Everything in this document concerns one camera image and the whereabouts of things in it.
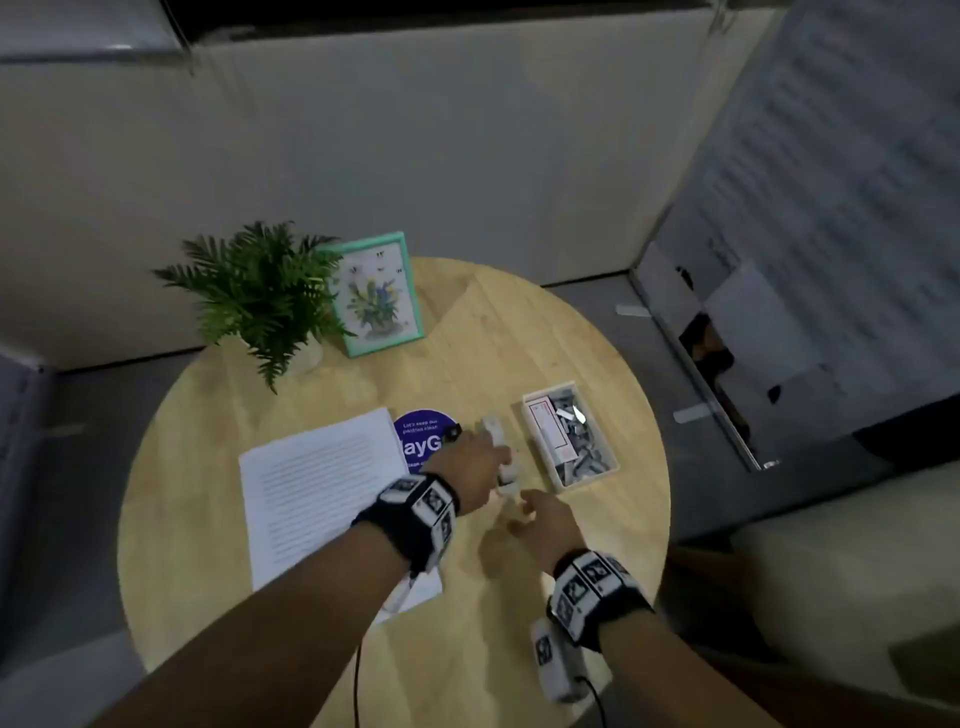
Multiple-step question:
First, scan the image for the person's left forearm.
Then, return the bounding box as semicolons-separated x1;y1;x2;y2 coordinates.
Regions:
90;521;414;728

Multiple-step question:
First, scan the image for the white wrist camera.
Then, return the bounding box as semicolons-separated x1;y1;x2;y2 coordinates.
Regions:
384;573;421;618
529;616;591;705

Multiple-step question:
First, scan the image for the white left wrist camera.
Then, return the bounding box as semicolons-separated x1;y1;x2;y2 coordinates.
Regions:
384;573;421;618

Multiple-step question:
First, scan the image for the black wrist marker band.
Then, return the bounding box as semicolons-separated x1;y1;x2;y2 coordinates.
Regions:
546;547;655;654
351;472;462;577

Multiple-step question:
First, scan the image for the large leaning mirror panel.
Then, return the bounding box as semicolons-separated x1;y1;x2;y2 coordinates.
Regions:
628;0;960;474

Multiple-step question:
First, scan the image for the white stapler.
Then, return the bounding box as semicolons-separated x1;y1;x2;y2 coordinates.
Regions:
480;414;524;500

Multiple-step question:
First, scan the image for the black right wrist marker band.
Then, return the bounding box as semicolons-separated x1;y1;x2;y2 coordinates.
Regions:
546;547;655;654

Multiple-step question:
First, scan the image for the black left wrist marker band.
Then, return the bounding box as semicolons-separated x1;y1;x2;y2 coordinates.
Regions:
351;472;462;577

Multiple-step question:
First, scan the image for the teal framed flower picture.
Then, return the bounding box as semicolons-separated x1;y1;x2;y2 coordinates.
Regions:
328;231;426;360

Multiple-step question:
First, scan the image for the green fern in pot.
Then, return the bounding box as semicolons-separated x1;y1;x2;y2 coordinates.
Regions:
152;219;357;396

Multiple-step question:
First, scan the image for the white printed paper sheet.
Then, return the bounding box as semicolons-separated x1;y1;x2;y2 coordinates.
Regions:
238;407;444;625

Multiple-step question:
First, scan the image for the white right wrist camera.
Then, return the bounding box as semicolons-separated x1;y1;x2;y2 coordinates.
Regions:
529;616;591;705

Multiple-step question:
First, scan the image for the person's right forearm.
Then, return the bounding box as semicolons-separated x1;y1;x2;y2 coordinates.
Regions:
596;609;785;728

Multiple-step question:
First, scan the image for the white box of staples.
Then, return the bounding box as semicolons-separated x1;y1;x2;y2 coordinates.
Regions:
520;381;623;493

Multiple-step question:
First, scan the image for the beige upholstered seat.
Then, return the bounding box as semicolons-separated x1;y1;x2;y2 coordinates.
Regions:
731;459;960;702

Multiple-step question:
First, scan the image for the purple round sticker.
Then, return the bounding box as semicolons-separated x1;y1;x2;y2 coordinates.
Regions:
392;408;460;474

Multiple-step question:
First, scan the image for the person's right hand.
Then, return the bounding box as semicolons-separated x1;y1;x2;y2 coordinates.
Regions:
510;489;591;577

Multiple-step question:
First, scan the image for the person's left hand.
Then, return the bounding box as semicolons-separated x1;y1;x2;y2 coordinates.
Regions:
423;430;517;519

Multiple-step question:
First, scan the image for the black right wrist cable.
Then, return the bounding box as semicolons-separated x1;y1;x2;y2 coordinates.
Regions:
574;673;606;728

